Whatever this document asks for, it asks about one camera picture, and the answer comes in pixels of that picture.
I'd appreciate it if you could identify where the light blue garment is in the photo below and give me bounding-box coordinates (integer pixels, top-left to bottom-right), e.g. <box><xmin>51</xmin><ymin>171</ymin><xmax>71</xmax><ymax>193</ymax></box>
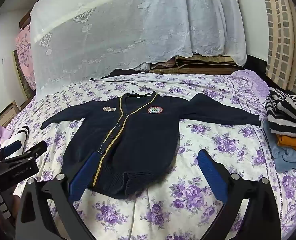
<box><xmin>270</xmin><ymin>145</ymin><xmax>296</xmax><ymax>173</ymax></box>

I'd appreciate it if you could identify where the white sock with black stripes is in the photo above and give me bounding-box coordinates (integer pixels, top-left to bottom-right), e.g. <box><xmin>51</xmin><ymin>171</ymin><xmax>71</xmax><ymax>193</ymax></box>
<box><xmin>2</xmin><ymin>126</ymin><xmax>30</xmax><ymax>159</ymax></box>

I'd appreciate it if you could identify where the green patterned panel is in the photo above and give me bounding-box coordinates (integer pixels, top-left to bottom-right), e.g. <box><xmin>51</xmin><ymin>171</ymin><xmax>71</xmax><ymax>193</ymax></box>
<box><xmin>13</xmin><ymin>50</ymin><xmax>36</xmax><ymax>98</ymax></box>

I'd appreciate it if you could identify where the dark cloth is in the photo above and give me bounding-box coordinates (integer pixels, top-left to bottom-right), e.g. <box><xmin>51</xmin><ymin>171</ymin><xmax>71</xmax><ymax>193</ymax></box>
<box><xmin>98</xmin><ymin>67</ymin><xmax>151</xmax><ymax>80</ymax></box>

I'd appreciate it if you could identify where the brown patterned bedding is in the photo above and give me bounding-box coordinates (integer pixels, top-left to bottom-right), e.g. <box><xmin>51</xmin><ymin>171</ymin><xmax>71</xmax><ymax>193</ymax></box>
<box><xmin>150</xmin><ymin>55</ymin><xmax>246</xmax><ymax>74</ymax></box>

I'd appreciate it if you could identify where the pink floral curtain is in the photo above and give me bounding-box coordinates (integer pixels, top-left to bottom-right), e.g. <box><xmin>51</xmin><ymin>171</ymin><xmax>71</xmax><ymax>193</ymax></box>
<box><xmin>15</xmin><ymin>25</ymin><xmax>36</xmax><ymax>90</ymax></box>

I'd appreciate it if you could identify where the white lace mosquito net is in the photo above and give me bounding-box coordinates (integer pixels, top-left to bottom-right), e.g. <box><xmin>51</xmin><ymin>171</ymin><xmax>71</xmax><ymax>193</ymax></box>
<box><xmin>29</xmin><ymin>0</ymin><xmax>247</xmax><ymax>100</ymax></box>

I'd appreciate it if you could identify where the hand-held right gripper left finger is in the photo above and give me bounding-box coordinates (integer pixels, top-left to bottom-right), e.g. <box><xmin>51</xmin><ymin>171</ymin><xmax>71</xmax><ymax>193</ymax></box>
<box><xmin>15</xmin><ymin>152</ymin><xmax>105</xmax><ymax>240</ymax></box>

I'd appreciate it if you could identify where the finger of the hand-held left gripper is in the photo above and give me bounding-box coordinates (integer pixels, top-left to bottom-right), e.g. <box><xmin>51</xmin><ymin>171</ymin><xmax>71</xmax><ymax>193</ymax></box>
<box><xmin>0</xmin><ymin>141</ymin><xmax>24</xmax><ymax>159</ymax></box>
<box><xmin>0</xmin><ymin>141</ymin><xmax>48</xmax><ymax>167</ymax></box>

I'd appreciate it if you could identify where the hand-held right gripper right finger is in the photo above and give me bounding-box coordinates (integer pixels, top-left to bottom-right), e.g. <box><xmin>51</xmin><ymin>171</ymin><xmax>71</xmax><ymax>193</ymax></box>
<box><xmin>197</xmin><ymin>149</ymin><xmax>281</xmax><ymax>240</ymax></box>

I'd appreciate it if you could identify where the wood-framed white cabinet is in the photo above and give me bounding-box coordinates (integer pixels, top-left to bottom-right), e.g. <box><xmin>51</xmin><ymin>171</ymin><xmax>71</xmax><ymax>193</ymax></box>
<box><xmin>0</xmin><ymin>100</ymin><xmax>21</xmax><ymax>130</ymax></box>

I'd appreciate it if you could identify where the navy knit cardigan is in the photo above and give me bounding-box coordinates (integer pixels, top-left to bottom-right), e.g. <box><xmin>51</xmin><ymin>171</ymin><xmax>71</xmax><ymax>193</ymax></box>
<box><xmin>40</xmin><ymin>92</ymin><xmax>261</xmax><ymax>200</ymax></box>

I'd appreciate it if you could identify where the purple floral bedsheet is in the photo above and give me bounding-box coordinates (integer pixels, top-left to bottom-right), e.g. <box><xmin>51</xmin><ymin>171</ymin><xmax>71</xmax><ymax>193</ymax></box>
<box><xmin>0</xmin><ymin>69</ymin><xmax>296</xmax><ymax>240</ymax></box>

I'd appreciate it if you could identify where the orange garment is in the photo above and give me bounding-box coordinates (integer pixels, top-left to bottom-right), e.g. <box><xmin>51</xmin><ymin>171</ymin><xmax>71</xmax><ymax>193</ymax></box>
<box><xmin>276</xmin><ymin>134</ymin><xmax>296</xmax><ymax>158</ymax></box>

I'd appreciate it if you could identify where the black white striped garment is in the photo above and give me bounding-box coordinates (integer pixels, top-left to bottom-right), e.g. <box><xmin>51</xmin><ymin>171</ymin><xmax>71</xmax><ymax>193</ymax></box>
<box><xmin>265</xmin><ymin>86</ymin><xmax>296</xmax><ymax>137</ymax></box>

